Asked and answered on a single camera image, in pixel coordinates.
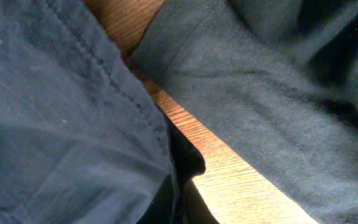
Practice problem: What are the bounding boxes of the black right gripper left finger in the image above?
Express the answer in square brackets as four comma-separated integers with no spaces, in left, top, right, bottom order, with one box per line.
[137,175,176,224]

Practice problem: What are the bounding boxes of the dark green garment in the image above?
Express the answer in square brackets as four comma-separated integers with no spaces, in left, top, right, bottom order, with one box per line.
[131,0,358,223]

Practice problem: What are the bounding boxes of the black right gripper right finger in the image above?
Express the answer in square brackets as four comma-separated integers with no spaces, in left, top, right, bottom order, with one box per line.
[184,180,219,224]

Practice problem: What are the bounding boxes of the navy blue shorts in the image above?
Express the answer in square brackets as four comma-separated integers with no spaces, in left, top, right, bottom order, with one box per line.
[0,0,206,224]

